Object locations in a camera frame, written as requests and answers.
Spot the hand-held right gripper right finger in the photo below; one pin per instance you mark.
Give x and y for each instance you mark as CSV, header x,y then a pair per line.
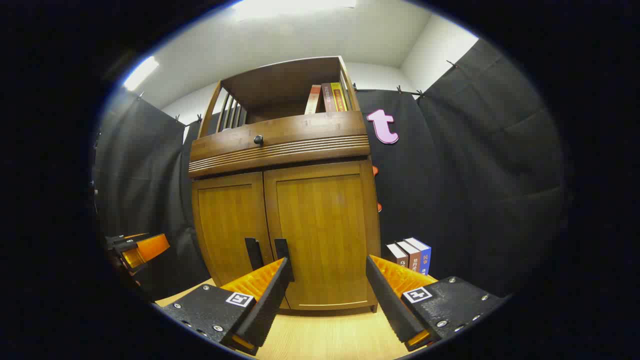
x,y
392,305

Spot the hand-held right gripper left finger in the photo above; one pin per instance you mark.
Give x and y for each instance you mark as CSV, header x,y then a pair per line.
x,y
267,300

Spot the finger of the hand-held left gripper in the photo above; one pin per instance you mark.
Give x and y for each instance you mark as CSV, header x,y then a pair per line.
x,y
150,247

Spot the wooden double-door shoe cabinet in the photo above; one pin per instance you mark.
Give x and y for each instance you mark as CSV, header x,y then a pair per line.
x,y
285,80

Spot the wooden cabinet drawer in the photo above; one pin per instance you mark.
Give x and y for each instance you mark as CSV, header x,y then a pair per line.
x,y
310,131

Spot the dark brown book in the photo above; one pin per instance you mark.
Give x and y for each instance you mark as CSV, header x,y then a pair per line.
x,y
397,255

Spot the reddish brown book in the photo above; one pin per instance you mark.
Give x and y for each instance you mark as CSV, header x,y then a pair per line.
x,y
412,256

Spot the blue book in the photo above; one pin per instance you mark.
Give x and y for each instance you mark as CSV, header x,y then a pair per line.
x,y
424,257

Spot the black drawer knob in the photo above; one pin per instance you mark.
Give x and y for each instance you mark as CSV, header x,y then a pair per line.
x,y
258,140

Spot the black backdrop cloth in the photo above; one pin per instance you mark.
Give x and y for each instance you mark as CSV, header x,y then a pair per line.
x,y
475,175

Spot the small ceiling light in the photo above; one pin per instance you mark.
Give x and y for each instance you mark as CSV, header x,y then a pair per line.
x,y
141,73

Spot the dark red book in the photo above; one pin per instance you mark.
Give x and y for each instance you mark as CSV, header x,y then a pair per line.
x,y
327,97

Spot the yellow book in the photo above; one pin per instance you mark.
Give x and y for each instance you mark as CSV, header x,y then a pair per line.
x,y
340,96

